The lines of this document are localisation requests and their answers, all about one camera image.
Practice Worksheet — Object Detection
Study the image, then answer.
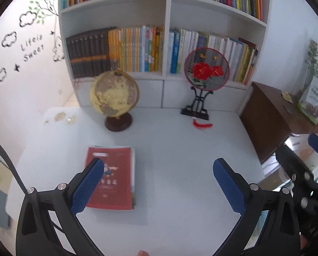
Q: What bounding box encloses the tree wall sticker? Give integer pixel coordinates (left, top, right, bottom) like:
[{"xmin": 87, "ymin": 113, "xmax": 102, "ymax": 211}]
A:
[{"xmin": 28, "ymin": 0, "xmax": 64, "ymax": 62}]

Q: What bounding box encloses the lettering wall sticker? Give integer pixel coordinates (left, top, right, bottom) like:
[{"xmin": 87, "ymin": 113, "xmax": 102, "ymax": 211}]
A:
[{"xmin": 20, "ymin": 34, "xmax": 45, "ymax": 62}]

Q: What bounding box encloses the round red flower fan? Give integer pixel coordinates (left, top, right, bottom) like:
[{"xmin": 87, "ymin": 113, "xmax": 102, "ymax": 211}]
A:
[{"xmin": 184, "ymin": 47, "xmax": 231, "ymax": 91}]

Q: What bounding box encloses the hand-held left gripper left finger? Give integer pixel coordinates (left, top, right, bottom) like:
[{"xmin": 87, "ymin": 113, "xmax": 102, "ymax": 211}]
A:
[{"xmin": 15, "ymin": 157, "xmax": 105, "ymax": 256}]

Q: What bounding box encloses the red tassel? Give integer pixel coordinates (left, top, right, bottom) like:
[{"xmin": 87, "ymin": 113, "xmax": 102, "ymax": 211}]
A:
[{"xmin": 192, "ymin": 117, "xmax": 213, "ymax": 130}]

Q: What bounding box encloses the white bookcase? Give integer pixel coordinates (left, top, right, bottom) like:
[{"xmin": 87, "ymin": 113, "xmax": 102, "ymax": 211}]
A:
[{"xmin": 58, "ymin": 0, "xmax": 271, "ymax": 115}]

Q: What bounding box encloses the red cover book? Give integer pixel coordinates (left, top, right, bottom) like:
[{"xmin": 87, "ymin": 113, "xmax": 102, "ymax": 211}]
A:
[{"xmin": 85, "ymin": 146, "xmax": 135, "ymax": 211}]

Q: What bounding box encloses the red pink poetry book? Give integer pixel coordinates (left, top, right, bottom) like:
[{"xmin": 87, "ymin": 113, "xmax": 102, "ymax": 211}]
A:
[{"xmin": 85, "ymin": 145, "xmax": 136, "ymax": 211}]

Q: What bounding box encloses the brown wooden cabinet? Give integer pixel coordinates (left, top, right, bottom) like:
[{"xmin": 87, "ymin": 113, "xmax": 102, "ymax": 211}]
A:
[{"xmin": 240, "ymin": 81, "xmax": 318, "ymax": 163}]

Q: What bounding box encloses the yellow desk globe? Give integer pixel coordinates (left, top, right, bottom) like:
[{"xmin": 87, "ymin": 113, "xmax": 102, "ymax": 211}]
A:
[{"xmin": 89, "ymin": 69, "xmax": 140, "ymax": 132}]

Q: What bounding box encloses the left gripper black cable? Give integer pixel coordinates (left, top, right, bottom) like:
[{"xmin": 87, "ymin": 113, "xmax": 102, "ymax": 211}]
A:
[{"xmin": 0, "ymin": 131, "xmax": 27, "ymax": 192}]

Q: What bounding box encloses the row of orange yellow books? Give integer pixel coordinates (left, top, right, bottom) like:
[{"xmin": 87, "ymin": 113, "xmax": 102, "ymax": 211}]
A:
[{"xmin": 108, "ymin": 25, "xmax": 165, "ymax": 73}]

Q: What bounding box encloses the row of black books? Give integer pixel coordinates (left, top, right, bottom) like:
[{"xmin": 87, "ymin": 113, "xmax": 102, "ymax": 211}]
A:
[{"xmin": 66, "ymin": 27, "xmax": 117, "ymax": 78}]

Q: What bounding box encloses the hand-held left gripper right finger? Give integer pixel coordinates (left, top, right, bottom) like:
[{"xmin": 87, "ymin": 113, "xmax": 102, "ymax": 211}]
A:
[{"xmin": 213, "ymin": 158, "xmax": 301, "ymax": 256}]

